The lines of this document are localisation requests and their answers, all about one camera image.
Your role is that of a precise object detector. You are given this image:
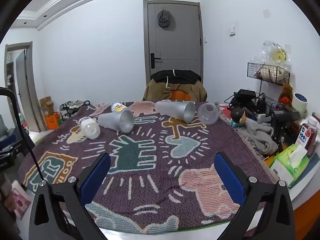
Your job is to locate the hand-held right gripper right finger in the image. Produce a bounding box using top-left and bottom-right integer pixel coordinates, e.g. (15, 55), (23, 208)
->
(214, 152), (296, 240)

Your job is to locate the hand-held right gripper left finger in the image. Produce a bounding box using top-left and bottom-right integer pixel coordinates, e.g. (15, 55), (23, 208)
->
(29, 152), (112, 240)

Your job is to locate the white patterned glass cup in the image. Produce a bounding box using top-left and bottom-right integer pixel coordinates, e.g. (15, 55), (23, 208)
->
(79, 117), (101, 139)

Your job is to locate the tall frosted plastic cup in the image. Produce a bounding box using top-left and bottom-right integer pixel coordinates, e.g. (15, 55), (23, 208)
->
(98, 109), (135, 134)
(155, 101), (196, 123)

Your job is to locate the short clear plastic cup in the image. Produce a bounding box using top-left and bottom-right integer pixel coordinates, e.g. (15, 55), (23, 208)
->
(197, 103), (220, 125)

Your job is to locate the yellow label small cup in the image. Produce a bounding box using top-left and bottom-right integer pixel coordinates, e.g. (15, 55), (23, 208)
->
(111, 102), (129, 113)

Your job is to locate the pink book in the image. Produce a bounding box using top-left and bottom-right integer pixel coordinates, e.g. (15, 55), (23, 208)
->
(11, 180), (33, 220)

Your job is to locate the grey cloth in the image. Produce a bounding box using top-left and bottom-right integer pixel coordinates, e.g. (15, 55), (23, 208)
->
(237, 123), (279, 155)

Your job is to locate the orange box on floor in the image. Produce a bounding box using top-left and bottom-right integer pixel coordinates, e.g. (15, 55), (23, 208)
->
(45, 112), (62, 130)

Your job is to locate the printed woven blanket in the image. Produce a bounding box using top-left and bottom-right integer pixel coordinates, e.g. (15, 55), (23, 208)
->
(17, 101), (279, 232)

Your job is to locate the cardboard box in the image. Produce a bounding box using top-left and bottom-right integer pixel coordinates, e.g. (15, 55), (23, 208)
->
(39, 97), (54, 117)

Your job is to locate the black haired figurine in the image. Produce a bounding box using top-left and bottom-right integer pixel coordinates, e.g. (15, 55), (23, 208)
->
(229, 107), (247, 128)

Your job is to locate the green tissue pack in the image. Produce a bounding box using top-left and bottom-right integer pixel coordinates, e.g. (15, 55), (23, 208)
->
(269, 144), (310, 187)

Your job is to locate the grey side door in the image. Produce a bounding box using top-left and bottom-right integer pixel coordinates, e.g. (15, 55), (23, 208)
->
(4, 42), (42, 133)

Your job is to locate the black shoe rack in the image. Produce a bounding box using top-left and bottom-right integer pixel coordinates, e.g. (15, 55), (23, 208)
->
(59, 100), (91, 120)

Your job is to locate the black stand device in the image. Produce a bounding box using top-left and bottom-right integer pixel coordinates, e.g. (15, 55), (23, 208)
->
(271, 110), (302, 153)

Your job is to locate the black box device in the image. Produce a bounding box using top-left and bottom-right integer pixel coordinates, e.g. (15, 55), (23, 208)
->
(235, 89), (257, 101)

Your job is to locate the red juice bottle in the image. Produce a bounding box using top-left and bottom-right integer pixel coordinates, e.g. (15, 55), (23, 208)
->
(297, 116), (320, 157)

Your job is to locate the brown stuffed toy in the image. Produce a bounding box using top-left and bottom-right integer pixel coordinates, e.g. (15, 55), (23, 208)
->
(278, 84), (294, 104)

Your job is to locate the white tape roll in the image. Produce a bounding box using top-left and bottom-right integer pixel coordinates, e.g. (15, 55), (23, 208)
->
(292, 92), (308, 113)

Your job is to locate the brown jacket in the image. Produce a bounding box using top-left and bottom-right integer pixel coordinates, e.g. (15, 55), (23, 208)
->
(143, 79), (207, 102)

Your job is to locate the black garment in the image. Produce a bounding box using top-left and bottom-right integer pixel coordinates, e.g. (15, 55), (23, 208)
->
(151, 69), (202, 84)

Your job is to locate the clear plastic bag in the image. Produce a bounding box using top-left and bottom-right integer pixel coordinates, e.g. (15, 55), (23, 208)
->
(259, 40), (292, 68)

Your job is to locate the grey cap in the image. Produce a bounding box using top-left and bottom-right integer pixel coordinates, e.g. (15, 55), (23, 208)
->
(157, 9), (173, 28)

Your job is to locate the black cable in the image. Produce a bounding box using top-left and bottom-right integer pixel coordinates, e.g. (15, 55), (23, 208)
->
(0, 87), (47, 182)

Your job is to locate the black wire desk rack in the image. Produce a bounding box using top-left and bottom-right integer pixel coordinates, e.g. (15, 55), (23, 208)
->
(224, 92), (281, 121)

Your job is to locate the black wire wall basket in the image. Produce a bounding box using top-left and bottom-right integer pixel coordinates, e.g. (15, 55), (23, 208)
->
(247, 62), (290, 86)

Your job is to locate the black door lock handle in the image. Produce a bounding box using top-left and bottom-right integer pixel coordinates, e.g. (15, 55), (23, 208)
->
(150, 53), (162, 69)

